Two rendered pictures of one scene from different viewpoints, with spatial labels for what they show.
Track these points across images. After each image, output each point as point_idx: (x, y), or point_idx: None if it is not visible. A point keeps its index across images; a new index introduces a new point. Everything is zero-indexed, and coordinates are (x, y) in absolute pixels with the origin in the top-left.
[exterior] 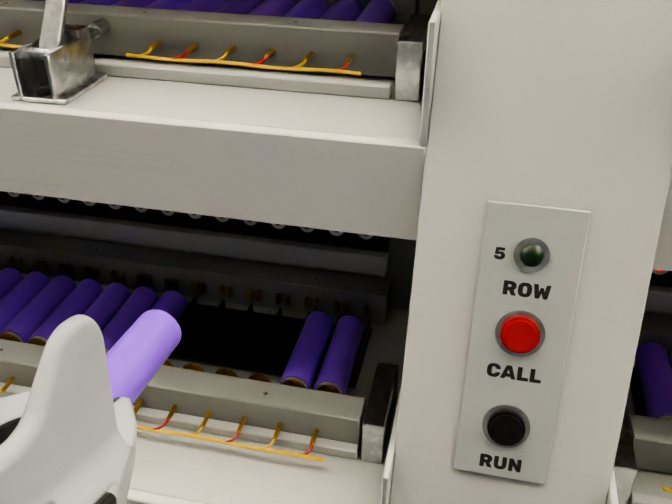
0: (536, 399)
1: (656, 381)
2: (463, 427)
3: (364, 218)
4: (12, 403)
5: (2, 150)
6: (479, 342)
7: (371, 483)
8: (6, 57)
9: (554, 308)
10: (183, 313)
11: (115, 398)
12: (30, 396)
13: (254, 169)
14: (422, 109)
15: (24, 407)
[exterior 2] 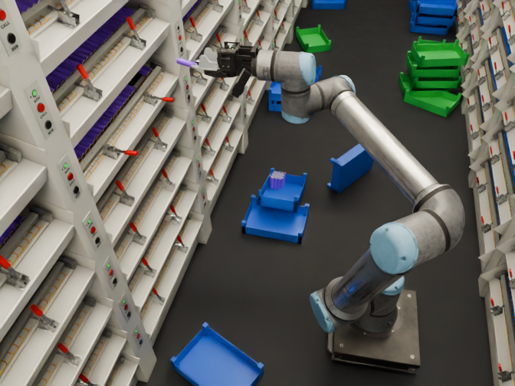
0: (182, 44)
1: None
2: (179, 53)
3: (165, 36)
4: (195, 66)
5: (143, 59)
6: (178, 41)
7: (167, 73)
8: (124, 48)
9: (180, 32)
10: None
11: (194, 61)
12: (212, 52)
13: (160, 38)
14: (170, 18)
15: (196, 65)
